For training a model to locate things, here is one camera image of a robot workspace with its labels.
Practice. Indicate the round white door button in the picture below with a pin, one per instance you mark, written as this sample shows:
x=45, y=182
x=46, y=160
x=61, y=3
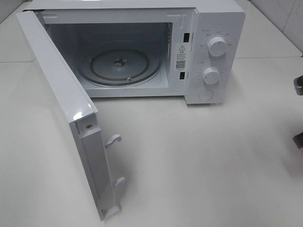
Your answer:
x=206, y=95

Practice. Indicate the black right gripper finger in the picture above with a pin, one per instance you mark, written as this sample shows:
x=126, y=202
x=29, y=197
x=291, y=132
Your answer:
x=298, y=140
x=298, y=85

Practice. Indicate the upper white power knob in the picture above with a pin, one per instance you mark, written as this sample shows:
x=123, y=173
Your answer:
x=217, y=45

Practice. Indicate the white timer knob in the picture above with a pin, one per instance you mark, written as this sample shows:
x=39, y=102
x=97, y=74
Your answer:
x=210, y=76

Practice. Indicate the white microwave oven body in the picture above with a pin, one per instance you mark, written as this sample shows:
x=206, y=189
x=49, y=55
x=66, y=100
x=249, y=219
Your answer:
x=179, y=28

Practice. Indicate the glass microwave turntable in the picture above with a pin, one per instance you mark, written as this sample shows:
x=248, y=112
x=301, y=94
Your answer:
x=119, y=63

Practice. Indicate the white microwave door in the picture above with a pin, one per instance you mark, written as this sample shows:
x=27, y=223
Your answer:
x=73, y=104

